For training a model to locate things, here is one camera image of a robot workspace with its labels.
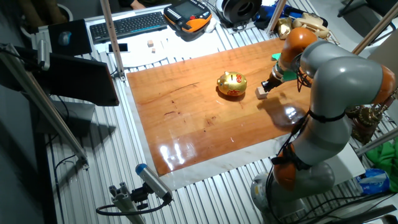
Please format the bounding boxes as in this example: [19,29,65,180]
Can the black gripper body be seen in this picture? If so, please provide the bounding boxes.
[265,75,283,92]

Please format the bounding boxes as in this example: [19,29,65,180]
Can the pale wooden cube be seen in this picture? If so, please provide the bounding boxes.
[255,86,269,100]

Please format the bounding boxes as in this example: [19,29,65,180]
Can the gold foil object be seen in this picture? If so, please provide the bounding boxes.
[276,17,294,40]

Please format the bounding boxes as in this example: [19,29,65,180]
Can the white rounded object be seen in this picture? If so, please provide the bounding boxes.
[205,17,219,34]

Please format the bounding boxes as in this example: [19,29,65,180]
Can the golden piggy bank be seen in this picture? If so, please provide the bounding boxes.
[216,71,248,97]

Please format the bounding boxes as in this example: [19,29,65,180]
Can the dark blue bag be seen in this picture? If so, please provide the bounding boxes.
[253,2,299,30]

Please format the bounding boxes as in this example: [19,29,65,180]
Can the black orange teach pendant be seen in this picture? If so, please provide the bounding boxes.
[163,0,213,34]

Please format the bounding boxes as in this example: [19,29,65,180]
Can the white flat board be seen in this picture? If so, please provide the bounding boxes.
[323,142,366,188]

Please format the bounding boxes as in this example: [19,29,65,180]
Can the grey box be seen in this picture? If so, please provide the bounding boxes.
[368,30,398,91]

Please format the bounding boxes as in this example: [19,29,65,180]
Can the black office chair base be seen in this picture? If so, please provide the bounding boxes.
[337,0,398,18]

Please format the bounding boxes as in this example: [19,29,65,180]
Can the green cloth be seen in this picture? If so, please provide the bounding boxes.
[366,141,398,192]

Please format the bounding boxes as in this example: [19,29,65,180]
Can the blue plastic bag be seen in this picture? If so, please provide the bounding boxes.
[355,168,391,195]

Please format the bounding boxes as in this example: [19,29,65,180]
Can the black computer keyboard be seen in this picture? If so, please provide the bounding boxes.
[89,11,169,45]

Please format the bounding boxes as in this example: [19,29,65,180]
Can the black flat monitor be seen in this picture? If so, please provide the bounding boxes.
[45,52,120,108]

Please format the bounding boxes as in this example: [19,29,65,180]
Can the black mouse pad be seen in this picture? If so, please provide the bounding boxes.
[47,19,93,57]

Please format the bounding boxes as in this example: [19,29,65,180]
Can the grey computer mouse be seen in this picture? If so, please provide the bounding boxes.
[57,30,73,47]

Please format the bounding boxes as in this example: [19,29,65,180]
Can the green wrist bracket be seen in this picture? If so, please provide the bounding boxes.
[271,52,299,83]

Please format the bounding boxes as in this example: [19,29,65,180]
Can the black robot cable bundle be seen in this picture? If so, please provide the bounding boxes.
[263,108,312,224]

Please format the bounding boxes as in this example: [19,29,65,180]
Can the aluminium frame post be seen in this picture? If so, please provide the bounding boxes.
[265,0,287,35]
[99,0,127,82]
[352,0,398,55]

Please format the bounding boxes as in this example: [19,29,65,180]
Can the beige corded telephone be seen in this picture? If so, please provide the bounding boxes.
[291,12,331,40]

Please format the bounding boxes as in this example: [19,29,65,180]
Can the aluminium frame beam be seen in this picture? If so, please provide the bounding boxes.
[355,127,398,157]
[0,43,90,170]

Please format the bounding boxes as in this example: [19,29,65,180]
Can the silver camera with blue end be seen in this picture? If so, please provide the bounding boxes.
[135,163,174,202]

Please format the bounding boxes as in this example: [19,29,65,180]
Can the aluminium camera stand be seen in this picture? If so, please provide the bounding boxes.
[108,182,147,224]

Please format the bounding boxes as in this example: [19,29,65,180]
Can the black camera cable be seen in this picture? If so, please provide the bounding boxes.
[95,198,170,217]

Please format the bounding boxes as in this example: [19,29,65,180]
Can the silver camera on frame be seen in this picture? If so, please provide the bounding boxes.
[37,39,51,72]

